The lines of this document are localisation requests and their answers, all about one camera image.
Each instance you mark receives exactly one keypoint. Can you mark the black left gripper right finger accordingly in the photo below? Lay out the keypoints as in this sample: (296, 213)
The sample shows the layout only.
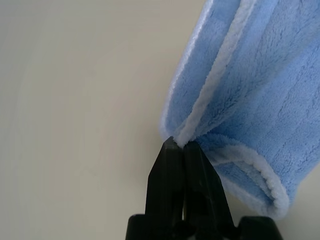
(202, 185)

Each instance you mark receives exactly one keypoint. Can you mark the light blue towel white trim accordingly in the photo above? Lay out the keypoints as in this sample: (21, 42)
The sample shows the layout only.
(250, 100)

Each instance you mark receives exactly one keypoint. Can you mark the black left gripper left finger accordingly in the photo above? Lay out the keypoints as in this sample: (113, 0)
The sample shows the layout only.
(166, 180)

